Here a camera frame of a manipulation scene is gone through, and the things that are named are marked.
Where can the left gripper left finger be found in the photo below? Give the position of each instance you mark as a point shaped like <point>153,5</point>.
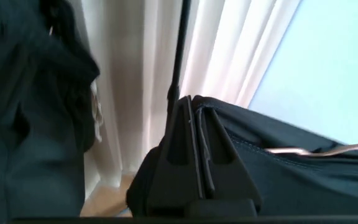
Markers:
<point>172,183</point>

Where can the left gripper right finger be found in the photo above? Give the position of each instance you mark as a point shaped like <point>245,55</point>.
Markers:
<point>232,183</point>

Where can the black garment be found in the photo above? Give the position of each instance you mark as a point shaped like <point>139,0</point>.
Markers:
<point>291,180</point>

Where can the pink clothes hanger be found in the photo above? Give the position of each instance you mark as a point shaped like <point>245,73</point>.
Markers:
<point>291,151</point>

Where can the black shorts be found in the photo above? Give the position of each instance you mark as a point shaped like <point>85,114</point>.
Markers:
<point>26,124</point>

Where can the black clothes rack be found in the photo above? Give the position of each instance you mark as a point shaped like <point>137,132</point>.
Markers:
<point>179,46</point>

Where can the beige curtain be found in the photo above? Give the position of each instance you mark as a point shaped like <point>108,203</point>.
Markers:
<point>129,62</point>

